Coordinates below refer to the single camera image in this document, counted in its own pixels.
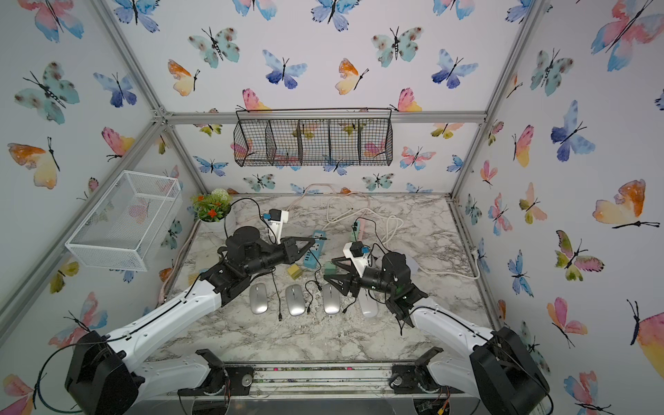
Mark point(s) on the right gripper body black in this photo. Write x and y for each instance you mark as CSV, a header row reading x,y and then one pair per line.
x,y
374,283

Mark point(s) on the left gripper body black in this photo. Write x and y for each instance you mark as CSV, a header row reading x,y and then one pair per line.
x,y
270,258

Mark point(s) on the white mouse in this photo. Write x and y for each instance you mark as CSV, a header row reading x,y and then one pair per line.
x,y
369,307

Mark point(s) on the silver mouse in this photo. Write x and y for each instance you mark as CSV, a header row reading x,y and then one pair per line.
x,y
332,304
258,299

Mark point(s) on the yellow charger plug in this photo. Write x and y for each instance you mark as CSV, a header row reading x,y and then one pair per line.
x,y
295,272

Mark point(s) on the pink power strip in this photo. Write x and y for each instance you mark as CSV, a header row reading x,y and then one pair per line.
x,y
357,230

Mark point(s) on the grey mouse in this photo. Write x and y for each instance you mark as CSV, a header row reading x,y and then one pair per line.
x,y
295,300

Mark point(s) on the blue power strip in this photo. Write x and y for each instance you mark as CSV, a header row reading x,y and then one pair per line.
x,y
312,257

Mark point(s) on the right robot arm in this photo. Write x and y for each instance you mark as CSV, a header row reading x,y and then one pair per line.
x,y
493,366

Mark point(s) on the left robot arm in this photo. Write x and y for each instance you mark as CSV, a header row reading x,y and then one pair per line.
x,y
109,374

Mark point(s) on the lavender mouse far right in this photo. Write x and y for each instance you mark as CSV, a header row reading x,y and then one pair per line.
x,y
412,264

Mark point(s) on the potted plant white pot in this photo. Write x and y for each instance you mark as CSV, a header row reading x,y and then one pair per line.
x,y
212,207

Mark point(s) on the white mesh wall basket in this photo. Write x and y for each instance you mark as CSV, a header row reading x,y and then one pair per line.
x,y
128,223

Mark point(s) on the black wire wall basket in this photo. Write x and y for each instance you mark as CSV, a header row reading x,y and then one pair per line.
x,y
344,137

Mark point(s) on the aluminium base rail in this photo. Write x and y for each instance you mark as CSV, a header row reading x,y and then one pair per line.
x,y
332,378

